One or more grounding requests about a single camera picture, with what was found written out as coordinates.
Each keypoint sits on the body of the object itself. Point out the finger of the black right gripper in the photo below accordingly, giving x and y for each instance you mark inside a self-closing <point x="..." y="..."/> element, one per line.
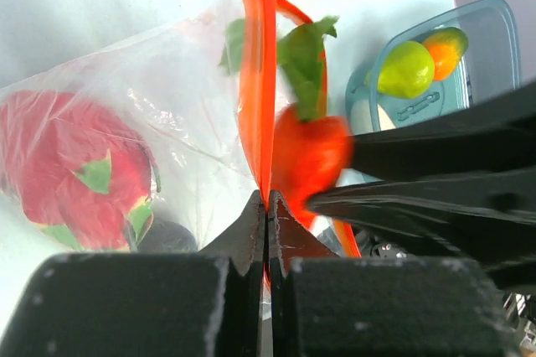
<point x="496" y="135"/>
<point x="488" y="217"/>

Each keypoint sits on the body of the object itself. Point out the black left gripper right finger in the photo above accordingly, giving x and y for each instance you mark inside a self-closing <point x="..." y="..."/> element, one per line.
<point x="324" y="305"/>

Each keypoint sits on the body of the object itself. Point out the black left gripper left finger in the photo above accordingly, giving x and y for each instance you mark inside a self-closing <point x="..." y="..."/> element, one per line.
<point x="205" y="303"/>

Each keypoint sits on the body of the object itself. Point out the orange green fake mango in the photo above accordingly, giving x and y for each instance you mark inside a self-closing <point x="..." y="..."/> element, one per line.
<point x="446" y="46"/>

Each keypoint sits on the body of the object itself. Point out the green fake pear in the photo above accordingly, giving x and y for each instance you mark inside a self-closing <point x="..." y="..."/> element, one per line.
<point x="407" y="71"/>

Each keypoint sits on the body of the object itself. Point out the orange fake carrot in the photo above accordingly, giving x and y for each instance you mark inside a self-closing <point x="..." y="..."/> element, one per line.
<point x="310" y="149"/>

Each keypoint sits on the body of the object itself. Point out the clear orange zip top bag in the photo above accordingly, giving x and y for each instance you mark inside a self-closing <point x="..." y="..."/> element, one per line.
<point x="204" y="93"/>

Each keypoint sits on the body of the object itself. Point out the red fake pepper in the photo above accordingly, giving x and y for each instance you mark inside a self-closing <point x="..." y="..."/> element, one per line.
<point x="79" y="172"/>

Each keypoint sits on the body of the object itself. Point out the teal plastic container lid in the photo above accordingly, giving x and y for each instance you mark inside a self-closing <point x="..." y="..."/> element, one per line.
<point x="489" y="67"/>

